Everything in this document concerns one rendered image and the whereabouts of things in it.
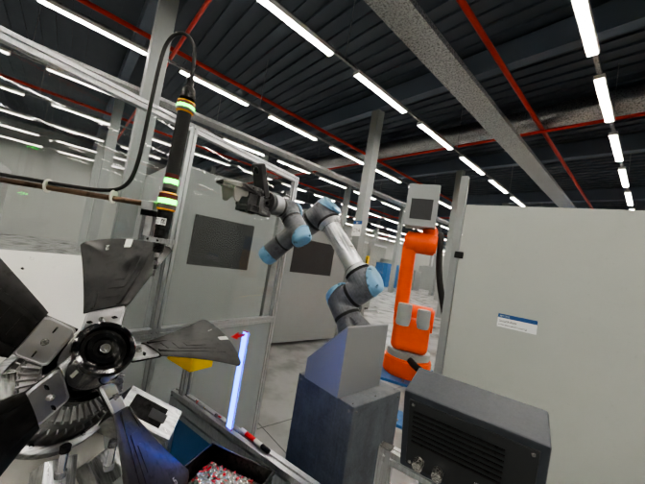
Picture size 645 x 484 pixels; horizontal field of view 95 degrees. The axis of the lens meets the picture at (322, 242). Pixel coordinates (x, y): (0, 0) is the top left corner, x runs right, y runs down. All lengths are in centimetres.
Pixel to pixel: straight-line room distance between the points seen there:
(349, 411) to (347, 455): 14
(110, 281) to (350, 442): 90
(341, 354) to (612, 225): 168
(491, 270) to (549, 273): 29
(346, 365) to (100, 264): 84
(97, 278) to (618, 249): 232
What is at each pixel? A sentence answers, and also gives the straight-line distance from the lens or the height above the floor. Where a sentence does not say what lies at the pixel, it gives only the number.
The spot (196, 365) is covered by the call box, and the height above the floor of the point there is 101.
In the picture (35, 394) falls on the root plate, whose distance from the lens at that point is 80.
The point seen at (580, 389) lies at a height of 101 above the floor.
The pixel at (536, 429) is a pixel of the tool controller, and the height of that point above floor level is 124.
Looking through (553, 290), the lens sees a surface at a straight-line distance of 219.
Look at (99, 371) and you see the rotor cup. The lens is 78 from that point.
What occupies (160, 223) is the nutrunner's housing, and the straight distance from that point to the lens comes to 83.
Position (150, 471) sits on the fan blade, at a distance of 83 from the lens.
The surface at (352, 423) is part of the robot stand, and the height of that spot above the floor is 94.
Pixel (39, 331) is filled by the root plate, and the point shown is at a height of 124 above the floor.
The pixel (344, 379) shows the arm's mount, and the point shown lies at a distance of 118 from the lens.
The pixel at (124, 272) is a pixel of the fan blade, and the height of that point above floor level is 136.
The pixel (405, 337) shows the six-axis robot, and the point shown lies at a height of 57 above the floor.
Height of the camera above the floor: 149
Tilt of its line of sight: 3 degrees up
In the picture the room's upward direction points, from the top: 9 degrees clockwise
